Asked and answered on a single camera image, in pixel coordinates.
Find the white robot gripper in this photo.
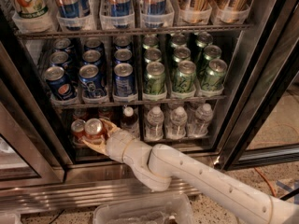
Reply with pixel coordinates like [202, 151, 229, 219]
[82, 119, 136, 163]

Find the red coke can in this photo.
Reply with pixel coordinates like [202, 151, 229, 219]
[73, 108, 90, 120]
[84, 119, 107, 143]
[71, 119, 85, 144]
[98, 106, 113, 120]

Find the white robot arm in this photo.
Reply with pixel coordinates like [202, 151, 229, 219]
[82, 119, 299, 224]

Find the blue pepsi can front middle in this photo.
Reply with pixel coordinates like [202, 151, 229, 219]
[78, 64, 107, 98]

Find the blue pepsi can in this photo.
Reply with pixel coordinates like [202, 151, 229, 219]
[50, 51, 75, 74]
[82, 49, 104, 67]
[44, 66, 77, 101]
[114, 63, 135, 97]
[78, 64, 107, 98]
[114, 49, 134, 64]

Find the blue pepsi can front right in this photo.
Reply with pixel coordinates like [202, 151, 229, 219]
[114, 63, 135, 97]

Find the blue pepsi can front left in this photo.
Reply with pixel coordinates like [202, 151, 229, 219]
[44, 66, 77, 101]

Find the green soda can front left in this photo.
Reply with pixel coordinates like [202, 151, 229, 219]
[143, 62, 165, 95]

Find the green soda can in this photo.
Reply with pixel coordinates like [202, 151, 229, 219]
[143, 62, 165, 95]
[173, 47, 191, 63]
[200, 59, 227, 91]
[144, 48, 162, 63]
[172, 61, 196, 93]
[200, 45, 221, 69]

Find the blue pepsi can middle centre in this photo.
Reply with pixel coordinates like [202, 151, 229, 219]
[82, 49, 104, 67]

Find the blue pepsi can middle right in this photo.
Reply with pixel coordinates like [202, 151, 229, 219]
[114, 49, 134, 64]

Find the blue pepsi can middle left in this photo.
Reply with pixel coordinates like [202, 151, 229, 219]
[50, 51, 75, 74]

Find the green soda can middle left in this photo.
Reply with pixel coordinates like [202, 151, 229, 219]
[144, 48, 162, 63]

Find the green soda can front middle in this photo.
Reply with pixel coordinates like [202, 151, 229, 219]
[172, 61, 196, 93]

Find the green soda can middle centre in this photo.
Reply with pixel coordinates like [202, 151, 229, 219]
[173, 47, 191, 63]

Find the green soda can front right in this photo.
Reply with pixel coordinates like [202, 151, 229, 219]
[200, 59, 227, 91]

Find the stainless steel fridge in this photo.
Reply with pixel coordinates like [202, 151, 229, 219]
[0, 0, 299, 215]

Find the green soda can middle right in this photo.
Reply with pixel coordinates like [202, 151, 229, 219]
[200, 45, 221, 69]

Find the red bull can left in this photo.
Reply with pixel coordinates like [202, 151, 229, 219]
[55, 0, 91, 19]

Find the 7up can top shelf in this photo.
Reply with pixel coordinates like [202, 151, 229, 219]
[10, 0, 49, 19]

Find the fridge glass door right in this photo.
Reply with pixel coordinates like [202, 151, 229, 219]
[216, 0, 299, 170]

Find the brown drink bottle white cap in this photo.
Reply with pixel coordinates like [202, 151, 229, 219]
[121, 106, 140, 138]

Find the clear water bottle left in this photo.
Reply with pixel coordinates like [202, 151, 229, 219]
[145, 106, 164, 141]

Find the clear water bottle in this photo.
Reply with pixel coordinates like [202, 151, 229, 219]
[188, 104, 213, 137]
[145, 106, 164, 141]
[166, 106, 188, 140]

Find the clear water bottle middle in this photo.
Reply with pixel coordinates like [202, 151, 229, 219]
[166, 106, 188, 140]

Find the clear water bottle right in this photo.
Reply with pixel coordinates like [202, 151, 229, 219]
[188, 104, 213, 137]

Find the clear plastic bin on floor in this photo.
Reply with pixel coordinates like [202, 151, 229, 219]
[93, 193, 195, 224]

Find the black tripod leg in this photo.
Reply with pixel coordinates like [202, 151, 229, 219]
[280, 188, 299, 201]

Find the orange cable on floor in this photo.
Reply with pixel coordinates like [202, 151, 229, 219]
[253, 167, 278, 198]

